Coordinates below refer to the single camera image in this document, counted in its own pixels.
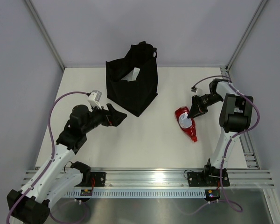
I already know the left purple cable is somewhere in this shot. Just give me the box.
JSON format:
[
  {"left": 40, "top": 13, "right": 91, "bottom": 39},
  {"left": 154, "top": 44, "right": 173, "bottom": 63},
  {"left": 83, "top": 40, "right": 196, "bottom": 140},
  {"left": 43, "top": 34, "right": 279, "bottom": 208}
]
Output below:
[{"left": 6, "top": 91, "right": 91, "bottom": 224}]

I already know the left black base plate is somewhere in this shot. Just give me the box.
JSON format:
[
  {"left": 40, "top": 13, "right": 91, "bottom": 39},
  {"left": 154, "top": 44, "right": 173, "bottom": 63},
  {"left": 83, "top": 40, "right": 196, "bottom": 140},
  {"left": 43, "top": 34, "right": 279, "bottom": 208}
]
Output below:
[{"left": 82, "top": 172, "right": 106, "bottom": 187}]

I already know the red dish soap bottle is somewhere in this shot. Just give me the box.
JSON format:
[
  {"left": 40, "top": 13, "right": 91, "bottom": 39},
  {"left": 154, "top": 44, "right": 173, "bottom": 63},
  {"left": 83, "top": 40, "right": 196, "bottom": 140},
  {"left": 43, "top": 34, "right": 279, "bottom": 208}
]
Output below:
[{"left": 175, "top": 106, "right": 198, "bottom": 142}]

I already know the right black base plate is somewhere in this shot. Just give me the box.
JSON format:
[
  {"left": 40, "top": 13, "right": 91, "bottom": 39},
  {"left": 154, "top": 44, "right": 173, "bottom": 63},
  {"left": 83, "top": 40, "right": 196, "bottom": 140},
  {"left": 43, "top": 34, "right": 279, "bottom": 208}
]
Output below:
[{"left": 187, "top": 169, "right": 230, "bottom": 187}]

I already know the purple cable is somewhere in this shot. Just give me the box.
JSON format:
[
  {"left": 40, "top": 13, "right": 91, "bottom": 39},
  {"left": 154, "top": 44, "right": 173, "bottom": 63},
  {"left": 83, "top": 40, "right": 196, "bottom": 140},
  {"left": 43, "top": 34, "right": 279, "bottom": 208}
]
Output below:
[
  {"left": 177, "top": 75, "right": 261, "bottom": 214},
  {"left": 6, "top": 91, "right": 91, "bottom": 224}
]

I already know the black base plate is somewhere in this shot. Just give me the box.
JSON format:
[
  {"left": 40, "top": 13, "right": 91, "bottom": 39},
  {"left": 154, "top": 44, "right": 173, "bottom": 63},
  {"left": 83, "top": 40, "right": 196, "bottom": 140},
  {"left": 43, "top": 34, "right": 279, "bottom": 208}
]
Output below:
[
  {"left": 187, "top": 169, "right": 230, "bottom": 187},
  {"left": 82, "top": 172, "right": 106, "bottom": 187}
]

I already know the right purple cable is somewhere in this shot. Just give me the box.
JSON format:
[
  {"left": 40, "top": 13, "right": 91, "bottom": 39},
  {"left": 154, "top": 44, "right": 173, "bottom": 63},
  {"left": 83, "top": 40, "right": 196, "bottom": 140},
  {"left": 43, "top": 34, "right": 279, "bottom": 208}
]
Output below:
[{"left": 177, "top": 75, "right": 261, "bottom": 214}]

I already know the black canvas bag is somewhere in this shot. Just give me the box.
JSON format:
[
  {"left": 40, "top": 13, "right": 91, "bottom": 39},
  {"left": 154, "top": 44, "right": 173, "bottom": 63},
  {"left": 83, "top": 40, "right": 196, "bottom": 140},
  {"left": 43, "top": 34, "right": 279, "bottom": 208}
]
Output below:
[{"left": 105, "top": 41, "right": 158, "bottom": 117}]

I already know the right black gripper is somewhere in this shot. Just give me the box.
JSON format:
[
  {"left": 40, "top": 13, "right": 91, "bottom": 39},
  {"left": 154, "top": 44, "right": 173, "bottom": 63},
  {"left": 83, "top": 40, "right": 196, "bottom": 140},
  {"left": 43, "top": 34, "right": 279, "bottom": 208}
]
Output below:
[{"left": 188, "top": 93, "right": 223, "bottom": 119}]

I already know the white frosted bottle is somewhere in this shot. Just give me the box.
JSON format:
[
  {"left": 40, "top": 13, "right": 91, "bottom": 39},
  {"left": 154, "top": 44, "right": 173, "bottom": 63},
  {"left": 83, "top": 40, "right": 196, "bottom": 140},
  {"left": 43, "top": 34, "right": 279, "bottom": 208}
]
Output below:
[{"left": 121, "top": 67, "right": 140, "bottom": 82}]

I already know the aluminium mounting rail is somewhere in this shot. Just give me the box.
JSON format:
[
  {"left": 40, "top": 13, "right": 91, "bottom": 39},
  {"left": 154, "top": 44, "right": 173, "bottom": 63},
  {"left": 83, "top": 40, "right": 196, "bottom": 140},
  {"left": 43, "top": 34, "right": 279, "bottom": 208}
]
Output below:
[{"left": 21, "top": 169, "right": 275, "bottom": 189}]

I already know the white slotted cable duct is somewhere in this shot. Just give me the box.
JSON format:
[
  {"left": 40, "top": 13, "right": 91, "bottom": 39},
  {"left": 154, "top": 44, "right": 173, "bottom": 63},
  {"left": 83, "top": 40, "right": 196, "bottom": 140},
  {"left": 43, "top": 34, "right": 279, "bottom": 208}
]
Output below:
[{"left": 64, "top": 189, "right": 206, "bottom": 198}]

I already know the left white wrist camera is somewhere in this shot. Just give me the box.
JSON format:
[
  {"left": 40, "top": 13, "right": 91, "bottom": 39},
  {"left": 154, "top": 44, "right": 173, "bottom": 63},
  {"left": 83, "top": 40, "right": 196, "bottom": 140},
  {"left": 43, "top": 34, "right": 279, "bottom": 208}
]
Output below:
[{"left": 87, "top": 90, "right": 102, "bottom": 110}]

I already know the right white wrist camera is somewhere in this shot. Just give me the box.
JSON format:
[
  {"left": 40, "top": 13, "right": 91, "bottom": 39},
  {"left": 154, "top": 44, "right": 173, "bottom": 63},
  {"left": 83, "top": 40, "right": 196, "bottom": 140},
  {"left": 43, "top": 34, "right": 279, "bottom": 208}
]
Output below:
[{"left": 191, "top": 86, "right": 203, "bottom": 97}]

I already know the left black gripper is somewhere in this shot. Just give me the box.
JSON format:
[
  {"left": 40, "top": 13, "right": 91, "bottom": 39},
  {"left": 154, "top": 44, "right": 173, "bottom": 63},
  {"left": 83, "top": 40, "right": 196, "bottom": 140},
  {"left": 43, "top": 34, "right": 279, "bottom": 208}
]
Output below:
[{"left": 82, "top": 102, "right": 126, "bottom": 134}]

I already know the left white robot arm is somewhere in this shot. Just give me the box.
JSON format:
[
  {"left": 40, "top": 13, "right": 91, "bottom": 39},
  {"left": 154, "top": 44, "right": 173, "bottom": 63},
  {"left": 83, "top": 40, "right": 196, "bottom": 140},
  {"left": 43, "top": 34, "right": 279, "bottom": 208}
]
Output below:
[{"left": 6, "top": 104, "right": 127, "bottom": 224}]

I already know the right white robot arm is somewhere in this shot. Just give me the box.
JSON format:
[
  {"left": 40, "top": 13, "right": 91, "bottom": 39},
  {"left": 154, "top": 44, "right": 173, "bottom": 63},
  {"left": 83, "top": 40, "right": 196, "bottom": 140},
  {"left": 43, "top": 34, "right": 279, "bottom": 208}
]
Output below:
[{"left": 187, "top": 76, "right": 253, "bottom": 187}]

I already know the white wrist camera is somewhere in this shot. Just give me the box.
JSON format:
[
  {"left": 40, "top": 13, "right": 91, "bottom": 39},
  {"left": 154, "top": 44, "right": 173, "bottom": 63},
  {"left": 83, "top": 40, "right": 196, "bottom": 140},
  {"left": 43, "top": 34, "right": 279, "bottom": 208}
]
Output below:
[
  {"left": 87, "top": 90, "right": 102, "bottom": 110},
  {"left": 191, "top": 86, "right": 203, "bottom": 97}
]

